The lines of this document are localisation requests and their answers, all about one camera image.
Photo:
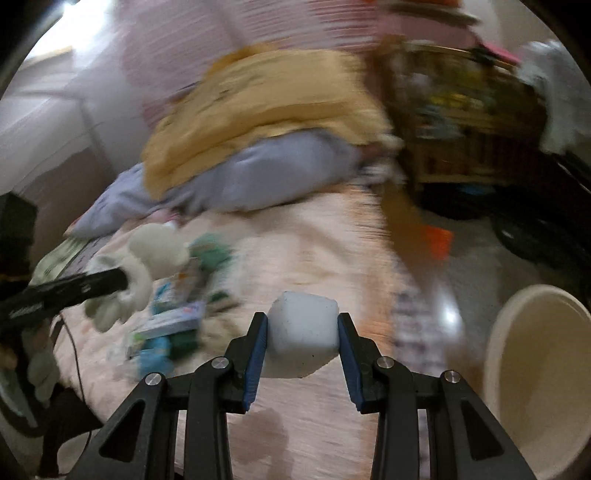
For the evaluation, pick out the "yellow ruffled pillow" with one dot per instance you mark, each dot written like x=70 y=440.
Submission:
x=269 y=94

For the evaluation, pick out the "cream plastic trash bin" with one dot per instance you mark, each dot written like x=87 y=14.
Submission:
x=536 y=378

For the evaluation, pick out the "wooden baby crib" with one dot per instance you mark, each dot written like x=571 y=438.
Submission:
x=464 y=115

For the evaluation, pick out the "white gloved hand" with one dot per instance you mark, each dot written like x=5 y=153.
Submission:
x=147 y=253

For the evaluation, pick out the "grey-blue pillow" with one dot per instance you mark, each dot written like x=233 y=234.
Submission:
x=271 y=172

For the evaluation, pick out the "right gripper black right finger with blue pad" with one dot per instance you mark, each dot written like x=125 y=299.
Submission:
x=380 y=385

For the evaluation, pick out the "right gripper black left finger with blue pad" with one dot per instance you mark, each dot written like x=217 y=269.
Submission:
x=225 y=385

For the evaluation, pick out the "white tissue wad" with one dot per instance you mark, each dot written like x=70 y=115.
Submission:
x=302 y=336

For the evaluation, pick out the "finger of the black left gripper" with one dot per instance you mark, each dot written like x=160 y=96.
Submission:
x=47 y=300

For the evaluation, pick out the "pink floral bed blanket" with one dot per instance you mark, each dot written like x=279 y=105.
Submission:
x=333 y=245

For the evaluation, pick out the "red gift box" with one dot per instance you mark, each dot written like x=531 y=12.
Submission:
x=440 y=241

